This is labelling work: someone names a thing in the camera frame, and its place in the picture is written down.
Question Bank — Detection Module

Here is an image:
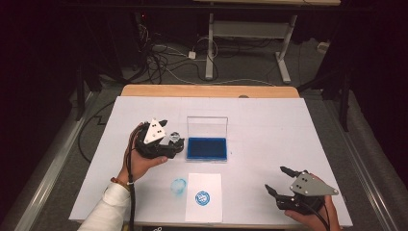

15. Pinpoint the beaded bracelet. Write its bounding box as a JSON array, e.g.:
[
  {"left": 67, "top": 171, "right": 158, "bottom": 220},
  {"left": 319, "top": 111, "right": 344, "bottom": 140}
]
[{"left": 110, "top": 176, "right": 132, "bottom": 193}]

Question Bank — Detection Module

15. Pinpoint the bundle of floor cables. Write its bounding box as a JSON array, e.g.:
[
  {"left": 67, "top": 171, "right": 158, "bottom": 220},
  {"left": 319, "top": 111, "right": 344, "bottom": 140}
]
[{"left": 133, "top": 13, "right": 222, "bottom": 86}]

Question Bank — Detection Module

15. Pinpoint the wooden table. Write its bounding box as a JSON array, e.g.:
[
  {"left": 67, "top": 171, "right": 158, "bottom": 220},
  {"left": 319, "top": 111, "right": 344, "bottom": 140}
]
[{"left": 68, "top": 84, "right": 354, "bottom": 230}]

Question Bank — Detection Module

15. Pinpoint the white paper sheet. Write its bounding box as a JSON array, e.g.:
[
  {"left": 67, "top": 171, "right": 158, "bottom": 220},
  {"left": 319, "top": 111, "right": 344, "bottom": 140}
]
[{"left": 184, "top": 172, "right": 223, "bottom": 223}]

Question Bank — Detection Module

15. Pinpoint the black floor cable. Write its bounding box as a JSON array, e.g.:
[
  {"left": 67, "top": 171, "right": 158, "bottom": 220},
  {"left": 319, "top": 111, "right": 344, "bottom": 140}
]
[{"left": 77, "top": 100, "right": 117, "bottom": 163}]

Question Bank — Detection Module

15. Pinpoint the grey metal floor rail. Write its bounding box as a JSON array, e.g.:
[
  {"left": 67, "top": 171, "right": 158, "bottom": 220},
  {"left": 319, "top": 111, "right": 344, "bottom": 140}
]
[
  {"left": 320, "top": 95, "right": 403, "bottom": 231},
  {"left": 11, "top": 91, "right": 99, "bottom": 231}
]

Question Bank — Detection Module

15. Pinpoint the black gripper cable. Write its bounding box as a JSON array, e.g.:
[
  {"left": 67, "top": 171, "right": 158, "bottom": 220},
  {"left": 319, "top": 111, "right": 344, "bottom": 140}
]
[
  {"left": 125, "top": 121, "right": 145, "bottom": 231},
  {"left": 302, "top": 201, "right": 332, "bottom": 231}
]

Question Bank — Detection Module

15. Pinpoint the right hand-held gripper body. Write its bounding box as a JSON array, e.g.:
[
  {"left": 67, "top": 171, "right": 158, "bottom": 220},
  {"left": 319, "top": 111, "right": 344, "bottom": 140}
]
[{"left": 277, "top": 171, "right": 340, "bottom": 215}]

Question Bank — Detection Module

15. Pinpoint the stamp with clear crystal handle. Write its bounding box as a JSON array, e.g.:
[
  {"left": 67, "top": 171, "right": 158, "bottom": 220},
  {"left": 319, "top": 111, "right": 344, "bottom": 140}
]
[{"left": 168, "top": 130, "right": 183, "bottom": 144}]

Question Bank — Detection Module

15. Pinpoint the white desk frame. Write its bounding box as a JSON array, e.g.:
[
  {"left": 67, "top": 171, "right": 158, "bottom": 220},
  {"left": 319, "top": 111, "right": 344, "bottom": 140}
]
[{"left": 193, "top": 0, "right": 341, "bottom": 85}]

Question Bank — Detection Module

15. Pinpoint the blue ink pad clear case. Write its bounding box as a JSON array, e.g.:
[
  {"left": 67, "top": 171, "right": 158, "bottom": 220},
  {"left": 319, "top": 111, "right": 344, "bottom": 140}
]
[{"left": 186, "top": 115, "right": 229, "bottom": 163}]

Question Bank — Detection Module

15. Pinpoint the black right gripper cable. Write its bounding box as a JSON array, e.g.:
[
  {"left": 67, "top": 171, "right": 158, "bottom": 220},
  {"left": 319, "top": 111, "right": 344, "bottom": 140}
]
[{"left": 302, "top": 201, "right": 332, "bottom": 231}]

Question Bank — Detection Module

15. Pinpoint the white floor socket box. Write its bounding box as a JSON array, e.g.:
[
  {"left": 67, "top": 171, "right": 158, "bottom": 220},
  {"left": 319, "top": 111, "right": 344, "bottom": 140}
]
[{"left": 317, "top": 40, "right": 332, "bottom": 54}]

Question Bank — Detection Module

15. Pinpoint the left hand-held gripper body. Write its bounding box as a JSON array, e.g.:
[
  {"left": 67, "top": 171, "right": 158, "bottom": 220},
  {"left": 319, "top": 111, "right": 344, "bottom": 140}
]
[{"left": 134, "top": 117, "right": 176, "bottom": 159}]

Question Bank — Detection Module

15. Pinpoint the white table cover board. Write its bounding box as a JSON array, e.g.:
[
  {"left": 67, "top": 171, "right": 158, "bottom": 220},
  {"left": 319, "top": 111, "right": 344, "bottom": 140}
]
[{"left": 68, "top": 95, "right": 354, "bottom": 228}]

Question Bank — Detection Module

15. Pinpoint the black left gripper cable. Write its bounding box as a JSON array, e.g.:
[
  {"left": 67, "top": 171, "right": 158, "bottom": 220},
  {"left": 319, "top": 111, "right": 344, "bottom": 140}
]
[{"left": 125, "top": 121, "right": 145, "bottom": 231}]

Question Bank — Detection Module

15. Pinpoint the person's left hand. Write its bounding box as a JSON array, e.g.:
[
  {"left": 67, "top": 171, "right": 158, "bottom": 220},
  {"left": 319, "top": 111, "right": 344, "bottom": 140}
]
[{"left": 116, "top": 123, "right": 169, "bottom": 185}]

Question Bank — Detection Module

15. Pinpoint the black metal stand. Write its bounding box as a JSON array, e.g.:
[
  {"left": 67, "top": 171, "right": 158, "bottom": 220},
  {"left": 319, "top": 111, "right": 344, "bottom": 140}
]
[{"left": 297, "top": 62, "right": 353, "bottom": 133}]

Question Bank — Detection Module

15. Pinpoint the person's right hand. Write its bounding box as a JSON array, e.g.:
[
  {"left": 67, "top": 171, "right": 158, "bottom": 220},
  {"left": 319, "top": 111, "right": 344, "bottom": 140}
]
[{"left": 284, "top": 195, "right": 343, "bottom": 231}]

